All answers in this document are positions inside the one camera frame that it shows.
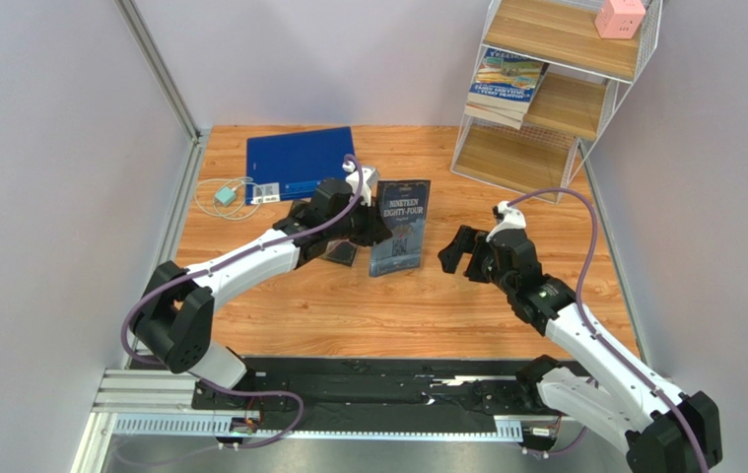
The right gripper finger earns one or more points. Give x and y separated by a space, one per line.
470 240
451 256

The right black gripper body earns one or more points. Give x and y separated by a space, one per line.
479 254

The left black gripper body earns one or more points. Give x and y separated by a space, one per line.
356 224

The Three Days To See book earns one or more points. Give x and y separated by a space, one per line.
330 244

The Nineteen Eighty-Four book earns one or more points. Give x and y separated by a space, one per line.
404 206

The orange 78-Storey Treehouse book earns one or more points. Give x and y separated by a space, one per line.
512 119

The blue 91-Storey Treehouse book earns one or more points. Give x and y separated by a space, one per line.
508 75

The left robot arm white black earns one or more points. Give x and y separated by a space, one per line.
174 317

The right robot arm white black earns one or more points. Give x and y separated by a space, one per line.
647 418

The blue file folder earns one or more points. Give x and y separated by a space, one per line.
290 166

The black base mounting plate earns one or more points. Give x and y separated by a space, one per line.
381 395

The pink cube power socket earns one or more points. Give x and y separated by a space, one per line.
619 19

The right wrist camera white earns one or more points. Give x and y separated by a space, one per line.
508 217

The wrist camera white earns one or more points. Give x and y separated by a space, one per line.
362 181
508 217

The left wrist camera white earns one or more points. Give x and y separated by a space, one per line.
362 181

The teal charger with white cable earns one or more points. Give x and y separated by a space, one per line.
225 195

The white wire wooden shelf rack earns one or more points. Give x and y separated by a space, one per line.
587 80

